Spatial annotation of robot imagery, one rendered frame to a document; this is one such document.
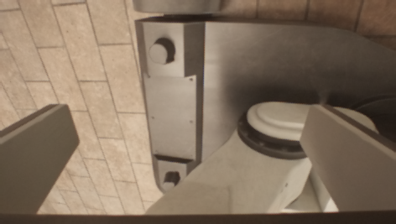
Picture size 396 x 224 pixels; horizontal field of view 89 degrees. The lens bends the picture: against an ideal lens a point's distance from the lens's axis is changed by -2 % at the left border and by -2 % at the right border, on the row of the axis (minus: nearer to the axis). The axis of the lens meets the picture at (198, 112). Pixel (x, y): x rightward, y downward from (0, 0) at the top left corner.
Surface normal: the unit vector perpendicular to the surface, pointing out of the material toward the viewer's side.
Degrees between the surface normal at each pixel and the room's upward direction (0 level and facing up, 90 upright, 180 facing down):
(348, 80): 0
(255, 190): 90
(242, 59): 0
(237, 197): 90
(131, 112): 0
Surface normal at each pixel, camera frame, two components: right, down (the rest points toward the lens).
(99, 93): -0.18, 0.48
